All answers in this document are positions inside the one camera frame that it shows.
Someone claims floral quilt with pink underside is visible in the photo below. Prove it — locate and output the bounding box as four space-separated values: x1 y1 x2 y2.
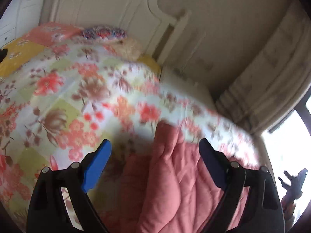
0 22 275 233

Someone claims beige patterned curtain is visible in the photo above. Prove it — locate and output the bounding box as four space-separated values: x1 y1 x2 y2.
216 0 310 134

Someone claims white bedside table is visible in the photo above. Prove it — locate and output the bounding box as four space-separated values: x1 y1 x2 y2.
160 67 216 110

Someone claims yellow bed sheet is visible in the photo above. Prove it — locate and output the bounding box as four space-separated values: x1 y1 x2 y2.
1 38 45 77

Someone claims black object at bedside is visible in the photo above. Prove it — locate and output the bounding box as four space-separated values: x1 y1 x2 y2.
0 48 8 63

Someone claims beige lace pillow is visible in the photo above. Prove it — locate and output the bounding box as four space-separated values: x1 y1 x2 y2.
114 37 143 61

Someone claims red blue patterned pillow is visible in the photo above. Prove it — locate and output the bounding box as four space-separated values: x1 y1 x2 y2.
81 25 127 43

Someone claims white wardrobe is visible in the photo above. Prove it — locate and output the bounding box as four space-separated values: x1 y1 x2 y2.
1 0 44 47

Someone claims white wooden headboard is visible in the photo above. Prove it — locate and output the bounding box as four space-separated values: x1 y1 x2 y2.
50 0 191 65

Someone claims dark window frame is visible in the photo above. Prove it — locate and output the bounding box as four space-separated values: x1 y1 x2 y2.
268 94 310 134

